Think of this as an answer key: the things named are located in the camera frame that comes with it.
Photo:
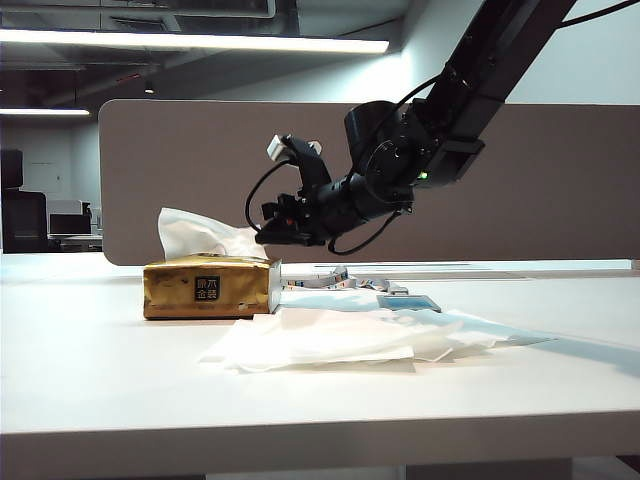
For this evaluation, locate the white hexagonal hook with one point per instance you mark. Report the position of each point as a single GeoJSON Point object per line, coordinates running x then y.
{"type": "Point", "coordinates": [316, 147]}

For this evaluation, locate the white background office desk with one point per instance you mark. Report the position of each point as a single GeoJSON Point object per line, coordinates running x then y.
{"type": "Point", "coordinates": [70, 225]}

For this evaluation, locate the short ceiling light strip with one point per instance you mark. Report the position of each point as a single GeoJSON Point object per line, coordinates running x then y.
{"type": "Point", "coordinates": [45, 112]}

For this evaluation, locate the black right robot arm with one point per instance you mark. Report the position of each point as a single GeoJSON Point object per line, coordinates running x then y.
{"type": "Point", "coordinates": [475, 100]}

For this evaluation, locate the gold tissue pack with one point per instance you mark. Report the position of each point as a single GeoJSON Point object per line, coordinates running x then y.
{"type": "Point", "coordinates": [170, 290]}

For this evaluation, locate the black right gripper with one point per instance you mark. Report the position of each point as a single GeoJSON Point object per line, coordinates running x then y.
{"type": "Point", "coordinates": [295, 212]}

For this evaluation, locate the blue ID card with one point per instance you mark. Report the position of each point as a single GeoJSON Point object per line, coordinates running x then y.
{"type": "Point", "coordinates": [405, 302]}

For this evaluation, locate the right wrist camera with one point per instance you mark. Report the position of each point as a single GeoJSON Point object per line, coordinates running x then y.
{"type": "Point", "coordinates": [310, 165]}

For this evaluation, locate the small ceiling spotlight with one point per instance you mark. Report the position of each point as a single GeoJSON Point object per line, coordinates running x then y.
{"type": "Point", "coordinates": [149, 89]}

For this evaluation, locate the brown desk divider panel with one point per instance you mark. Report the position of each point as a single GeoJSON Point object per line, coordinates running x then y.
{"type": "Point", "coordinates": [175, 160]}

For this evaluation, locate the black office chair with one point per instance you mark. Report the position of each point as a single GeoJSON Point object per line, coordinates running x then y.
{"type": "Point", "coordinates": [22, 220]}

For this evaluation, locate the long ceiling light strip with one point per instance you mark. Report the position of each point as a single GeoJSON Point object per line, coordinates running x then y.
{"type": "Point", "coordinates": [200, 41]}

